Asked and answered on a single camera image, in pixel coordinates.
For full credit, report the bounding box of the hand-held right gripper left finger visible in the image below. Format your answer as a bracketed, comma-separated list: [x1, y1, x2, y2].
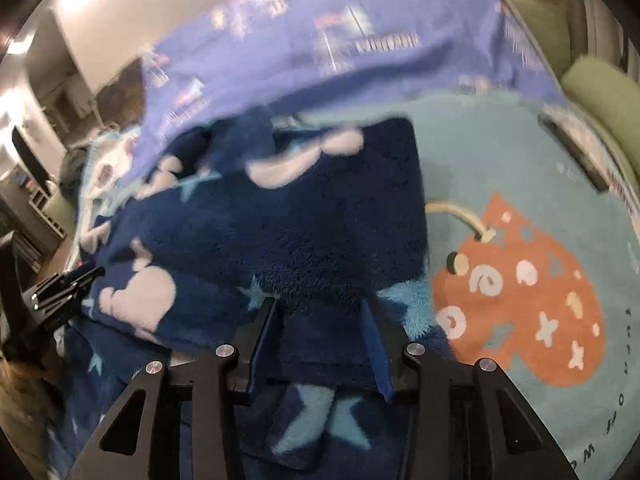
[65, 297, 278, 480]

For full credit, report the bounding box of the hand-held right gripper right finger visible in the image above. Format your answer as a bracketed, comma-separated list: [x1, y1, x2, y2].
[361, 300, 581, 480]

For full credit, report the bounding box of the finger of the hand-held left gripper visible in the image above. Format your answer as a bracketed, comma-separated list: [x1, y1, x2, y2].
[22, 266, 107, 331]

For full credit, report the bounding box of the navy fleece garment with prints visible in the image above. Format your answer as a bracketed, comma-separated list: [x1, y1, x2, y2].
[50, 107, 453, 480]

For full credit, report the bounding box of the white shelf unit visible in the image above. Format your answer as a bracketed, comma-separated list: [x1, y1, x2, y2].
[27, 187, 68, 261]

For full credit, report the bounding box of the dark television screen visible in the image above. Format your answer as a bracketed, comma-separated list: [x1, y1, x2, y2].
[11, 127, 51, 193]

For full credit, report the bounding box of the light blue printed blanket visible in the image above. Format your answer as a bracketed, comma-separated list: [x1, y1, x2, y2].
[75, 87, 640, 480]

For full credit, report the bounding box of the dark flat object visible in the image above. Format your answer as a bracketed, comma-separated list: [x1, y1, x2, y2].
[539, 114, 608, 193]

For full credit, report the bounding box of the blue printed bedsheet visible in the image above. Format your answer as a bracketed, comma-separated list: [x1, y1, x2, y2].
[135, 0, 571, 186]

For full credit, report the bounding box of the green sofa cushion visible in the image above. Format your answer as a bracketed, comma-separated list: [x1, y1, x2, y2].
[560, 55, 640, 191]

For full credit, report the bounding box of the green pillow by headboard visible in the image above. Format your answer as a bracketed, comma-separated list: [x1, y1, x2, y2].
[500, 0, 576, 76]

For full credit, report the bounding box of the white cord with wooden toggle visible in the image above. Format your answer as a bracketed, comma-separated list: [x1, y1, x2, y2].
[425, 202, 496, 243]

